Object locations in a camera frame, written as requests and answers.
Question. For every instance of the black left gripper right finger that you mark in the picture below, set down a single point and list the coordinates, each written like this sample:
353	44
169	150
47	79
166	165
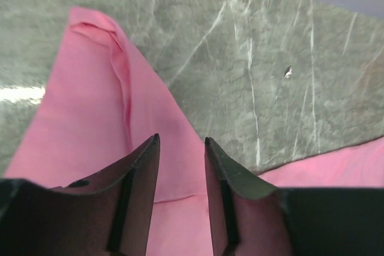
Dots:
330	204

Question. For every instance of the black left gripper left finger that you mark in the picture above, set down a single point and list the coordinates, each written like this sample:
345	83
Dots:
106	213

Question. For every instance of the light pink t shirt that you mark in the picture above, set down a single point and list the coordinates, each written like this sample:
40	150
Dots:
102	101

